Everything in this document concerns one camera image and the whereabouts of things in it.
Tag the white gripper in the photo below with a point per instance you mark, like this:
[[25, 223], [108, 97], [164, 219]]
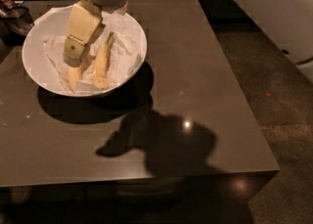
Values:
[[86, 16]]

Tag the yellow banana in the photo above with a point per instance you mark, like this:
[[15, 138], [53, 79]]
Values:
[[101, 65], [75, 75]]

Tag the white bowl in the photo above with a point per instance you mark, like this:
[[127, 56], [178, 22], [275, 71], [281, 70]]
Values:
[[35, 58]]

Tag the white paper liner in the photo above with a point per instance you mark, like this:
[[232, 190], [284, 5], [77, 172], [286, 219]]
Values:
[[125, 48]]

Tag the black wire basket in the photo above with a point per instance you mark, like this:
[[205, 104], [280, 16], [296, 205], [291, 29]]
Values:
[[15, 25]]

